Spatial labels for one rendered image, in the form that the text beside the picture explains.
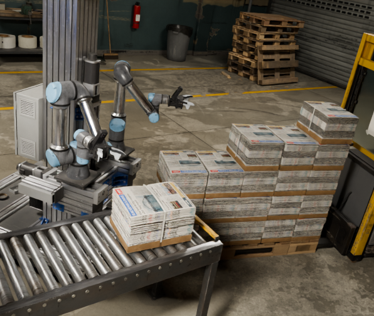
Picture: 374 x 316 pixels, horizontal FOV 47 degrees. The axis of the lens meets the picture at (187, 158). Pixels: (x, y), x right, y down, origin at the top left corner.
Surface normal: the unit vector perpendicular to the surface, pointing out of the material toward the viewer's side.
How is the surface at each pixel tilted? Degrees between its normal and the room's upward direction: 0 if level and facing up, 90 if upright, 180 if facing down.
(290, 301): 0
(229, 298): 0
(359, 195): 90
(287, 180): 90
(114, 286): 90
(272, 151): 90
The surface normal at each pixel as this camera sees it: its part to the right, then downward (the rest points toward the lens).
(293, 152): 0.30, 0.44
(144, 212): 0.11, -0.89
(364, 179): -0.95, 0.00
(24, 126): -0.36, 0.36
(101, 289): 0.55, 0.43
